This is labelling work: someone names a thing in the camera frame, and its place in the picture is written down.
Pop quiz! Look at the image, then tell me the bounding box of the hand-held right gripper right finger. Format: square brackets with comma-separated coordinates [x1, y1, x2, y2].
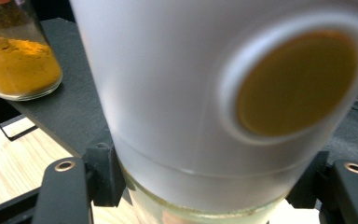
[285, 150, 358, 224]

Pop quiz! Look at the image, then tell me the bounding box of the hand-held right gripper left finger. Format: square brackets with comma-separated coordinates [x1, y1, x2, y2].
[32, 142, 127, 224]

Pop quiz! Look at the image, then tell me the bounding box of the black shelf with wire legs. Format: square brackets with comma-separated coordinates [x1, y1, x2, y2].
[0, 17, 119, 159]

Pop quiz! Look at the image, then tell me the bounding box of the spice jar with lid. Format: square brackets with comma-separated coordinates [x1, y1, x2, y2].
[69, 0, 358, 224]
[0, 0, 63, 102]

